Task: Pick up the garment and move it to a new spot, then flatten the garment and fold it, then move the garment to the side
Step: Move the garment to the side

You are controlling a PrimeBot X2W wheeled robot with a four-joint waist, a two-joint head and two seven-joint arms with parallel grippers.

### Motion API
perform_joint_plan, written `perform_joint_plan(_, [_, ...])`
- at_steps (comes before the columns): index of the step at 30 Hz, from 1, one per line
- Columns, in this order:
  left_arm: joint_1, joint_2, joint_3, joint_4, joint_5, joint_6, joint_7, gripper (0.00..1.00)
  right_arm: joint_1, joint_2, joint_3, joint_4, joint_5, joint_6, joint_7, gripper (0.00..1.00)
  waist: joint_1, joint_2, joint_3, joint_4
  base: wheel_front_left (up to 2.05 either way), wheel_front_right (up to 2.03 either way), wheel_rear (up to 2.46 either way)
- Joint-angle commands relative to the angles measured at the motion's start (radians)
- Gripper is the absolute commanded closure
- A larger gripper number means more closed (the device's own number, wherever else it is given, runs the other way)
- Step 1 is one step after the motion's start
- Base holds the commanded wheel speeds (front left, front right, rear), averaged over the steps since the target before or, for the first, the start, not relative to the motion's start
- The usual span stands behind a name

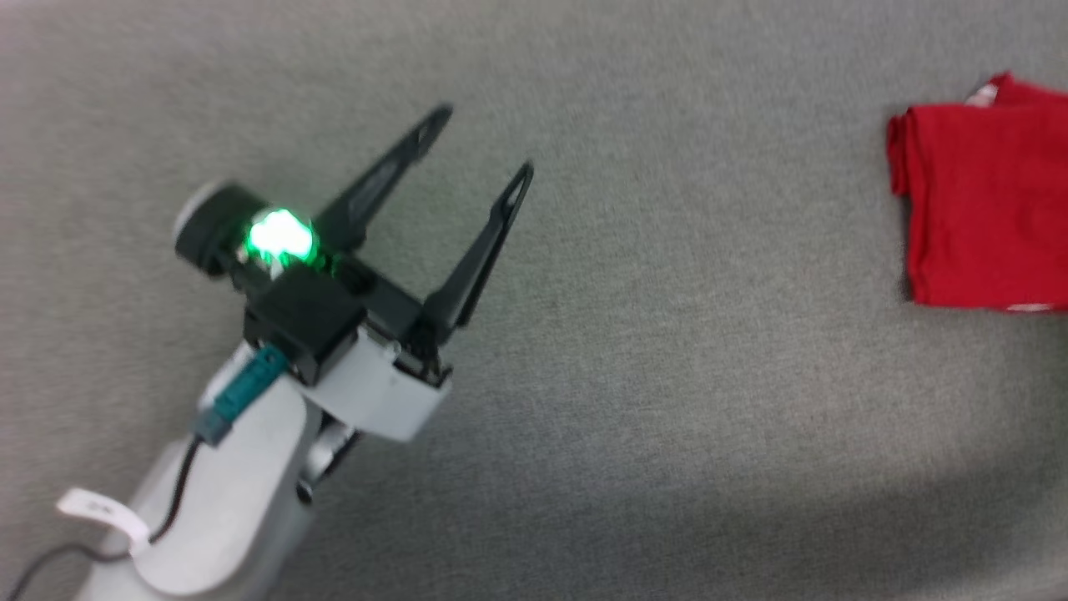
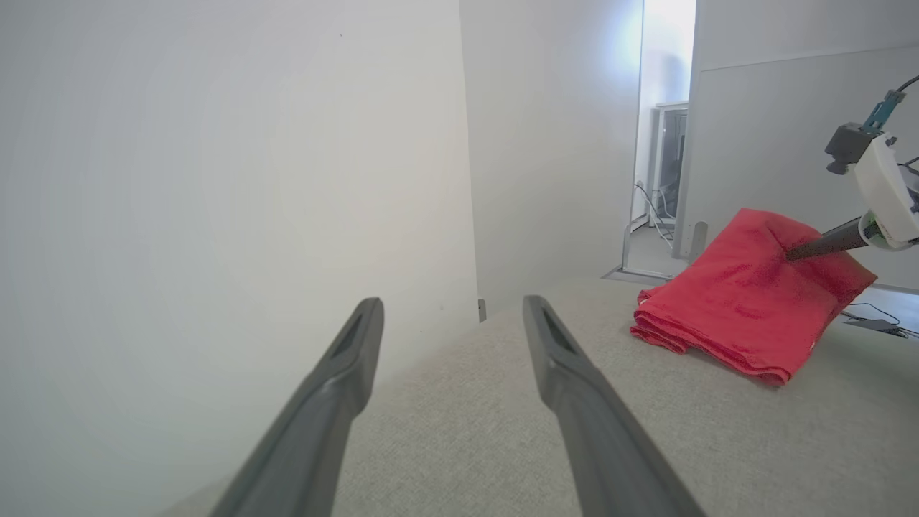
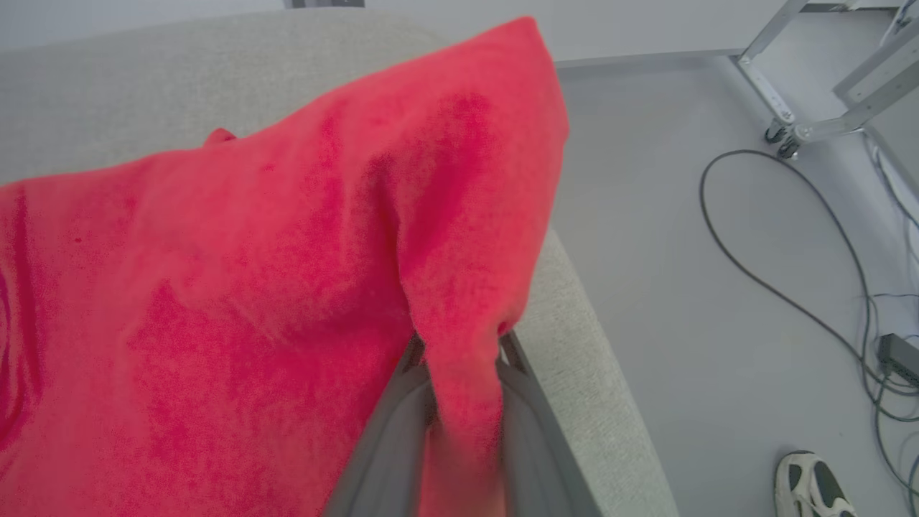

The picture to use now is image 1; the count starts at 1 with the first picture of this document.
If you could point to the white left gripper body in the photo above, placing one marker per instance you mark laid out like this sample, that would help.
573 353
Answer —
392 392

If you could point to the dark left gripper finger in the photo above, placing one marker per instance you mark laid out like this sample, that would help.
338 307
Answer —
480 250
375 184

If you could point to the red and white t-shirt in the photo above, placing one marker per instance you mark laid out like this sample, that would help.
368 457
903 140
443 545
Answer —
984 200

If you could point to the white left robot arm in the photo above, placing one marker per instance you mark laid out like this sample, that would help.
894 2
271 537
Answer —
217 517

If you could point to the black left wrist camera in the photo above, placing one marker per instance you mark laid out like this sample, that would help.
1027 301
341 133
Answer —
304 330

